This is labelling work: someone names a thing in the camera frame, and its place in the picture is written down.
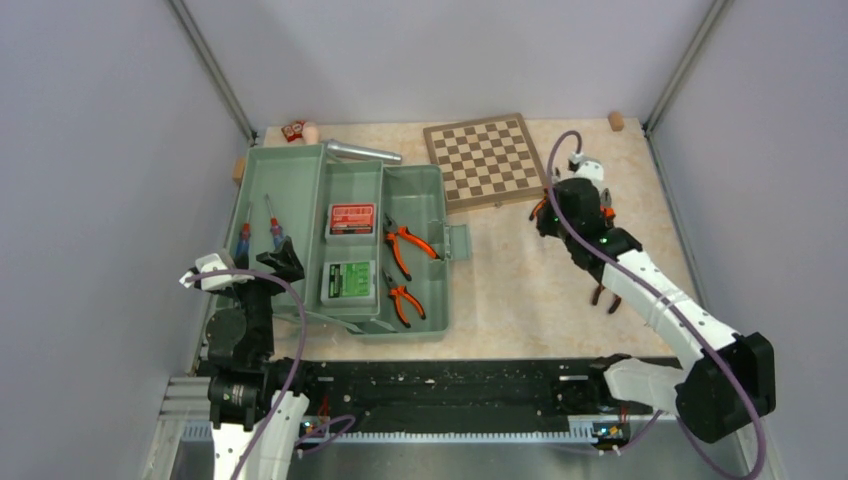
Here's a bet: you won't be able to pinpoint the aluminium frame post right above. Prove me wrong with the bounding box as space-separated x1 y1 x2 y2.
642 0 735 138

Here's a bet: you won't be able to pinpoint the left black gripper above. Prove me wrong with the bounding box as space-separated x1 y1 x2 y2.
224 235 304 357

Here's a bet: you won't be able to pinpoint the blue handled screwdriver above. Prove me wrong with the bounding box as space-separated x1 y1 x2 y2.
235 201 253 260
264 194 285 248

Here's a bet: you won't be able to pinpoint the large orange pliers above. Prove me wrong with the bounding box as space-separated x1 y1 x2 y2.
382 213 442 283

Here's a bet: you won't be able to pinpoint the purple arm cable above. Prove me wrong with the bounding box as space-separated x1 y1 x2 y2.
546 130 768 480
185 266 357 480

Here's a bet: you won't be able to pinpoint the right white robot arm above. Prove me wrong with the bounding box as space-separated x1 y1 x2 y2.
536 178 776 443

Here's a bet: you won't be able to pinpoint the wooden chessboard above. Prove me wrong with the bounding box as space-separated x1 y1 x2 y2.
423 113 547 214

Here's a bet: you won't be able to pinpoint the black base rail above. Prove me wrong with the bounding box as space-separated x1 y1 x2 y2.
289 359 654 443

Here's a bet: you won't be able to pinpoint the orange diagonal cutters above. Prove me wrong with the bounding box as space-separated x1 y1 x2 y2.
528 195 549 222

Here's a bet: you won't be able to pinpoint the wooden block at left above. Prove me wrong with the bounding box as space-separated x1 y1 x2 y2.
231 157 246 187

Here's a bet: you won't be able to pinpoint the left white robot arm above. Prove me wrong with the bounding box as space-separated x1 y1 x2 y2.
182 236 321 479

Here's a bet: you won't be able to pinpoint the green screw bit box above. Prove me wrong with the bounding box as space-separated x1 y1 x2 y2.
320 260 377 308

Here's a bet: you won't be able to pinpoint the orange long nose pliers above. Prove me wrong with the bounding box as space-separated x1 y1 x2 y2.
381 269 427 328

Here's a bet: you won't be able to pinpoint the red tool card pack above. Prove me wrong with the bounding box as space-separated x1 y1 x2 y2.
324 203 377 246

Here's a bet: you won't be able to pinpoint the orange handled pliers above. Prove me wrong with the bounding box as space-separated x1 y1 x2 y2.
599 188 616 228

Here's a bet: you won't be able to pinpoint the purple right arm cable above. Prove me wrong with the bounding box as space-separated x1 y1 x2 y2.
546 130 768 480

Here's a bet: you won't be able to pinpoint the wooden handle hammer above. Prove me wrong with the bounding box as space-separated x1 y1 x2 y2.
301 122 403 165

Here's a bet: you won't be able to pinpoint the green plastic tool box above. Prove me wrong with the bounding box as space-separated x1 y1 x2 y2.
225 145 471 342

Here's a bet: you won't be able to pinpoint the small red printed box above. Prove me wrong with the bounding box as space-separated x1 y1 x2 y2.
280 120 306 144

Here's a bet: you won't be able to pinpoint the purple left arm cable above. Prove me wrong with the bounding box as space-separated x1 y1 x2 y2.
185 266 357 480

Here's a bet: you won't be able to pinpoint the aluminium frame post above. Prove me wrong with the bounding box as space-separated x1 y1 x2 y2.
642 0 735 138
165 0 258 147

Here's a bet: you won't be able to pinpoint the aluminium frame post left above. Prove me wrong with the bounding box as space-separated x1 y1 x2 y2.
165 0 258 147

